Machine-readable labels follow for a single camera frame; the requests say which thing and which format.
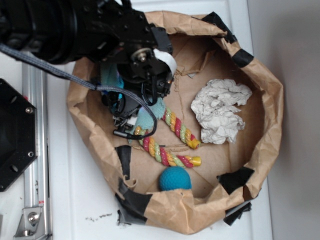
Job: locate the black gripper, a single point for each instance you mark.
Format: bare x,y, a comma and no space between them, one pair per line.
117,35

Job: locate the light blue cloth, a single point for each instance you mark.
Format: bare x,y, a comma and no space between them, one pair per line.
110,75

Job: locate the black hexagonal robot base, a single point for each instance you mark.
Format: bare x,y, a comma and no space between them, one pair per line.
17,134

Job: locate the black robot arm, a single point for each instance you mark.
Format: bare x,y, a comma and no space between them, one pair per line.
46,33

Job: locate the crumpled white paper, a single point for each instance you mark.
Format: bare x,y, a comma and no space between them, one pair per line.
216,106

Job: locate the brown paper bag bin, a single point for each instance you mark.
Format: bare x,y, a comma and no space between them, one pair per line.
230,173

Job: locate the blue dimpled ball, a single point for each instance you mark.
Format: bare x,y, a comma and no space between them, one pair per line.
174,177

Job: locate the aluminium extrusion rail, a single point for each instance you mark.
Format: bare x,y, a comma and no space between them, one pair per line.
36,176

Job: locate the multicolour twisted rope toy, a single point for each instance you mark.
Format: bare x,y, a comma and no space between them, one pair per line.
184,134

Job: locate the metal corner bracket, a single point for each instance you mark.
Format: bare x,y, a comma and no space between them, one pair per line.
31,225

